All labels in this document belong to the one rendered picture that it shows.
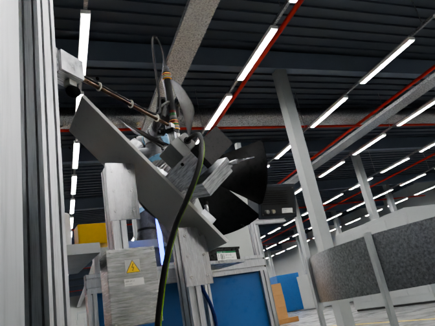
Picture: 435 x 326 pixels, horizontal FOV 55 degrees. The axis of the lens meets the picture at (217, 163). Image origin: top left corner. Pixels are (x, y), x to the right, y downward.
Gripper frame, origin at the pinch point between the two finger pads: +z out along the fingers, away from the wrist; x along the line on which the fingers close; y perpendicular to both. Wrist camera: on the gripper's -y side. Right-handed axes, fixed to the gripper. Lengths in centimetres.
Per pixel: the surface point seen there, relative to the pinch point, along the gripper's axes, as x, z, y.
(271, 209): -65, -35, 41
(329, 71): -635, -451, -399
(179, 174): 17, 31, 46
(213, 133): 11, 47, 39
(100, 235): 28, -34, 49
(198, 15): -181, -251, -297
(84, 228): 35, -34, 45
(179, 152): 19, 38, 42
